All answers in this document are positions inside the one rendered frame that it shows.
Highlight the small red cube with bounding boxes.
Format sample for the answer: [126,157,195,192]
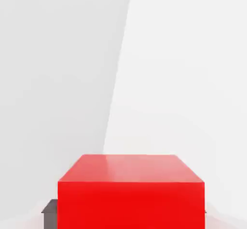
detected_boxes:
[57,154,206,229]

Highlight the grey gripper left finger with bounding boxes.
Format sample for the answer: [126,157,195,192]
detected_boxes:
[25,199,58,229]

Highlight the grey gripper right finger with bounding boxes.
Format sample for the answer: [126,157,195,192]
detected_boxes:
[204,209,219,229]

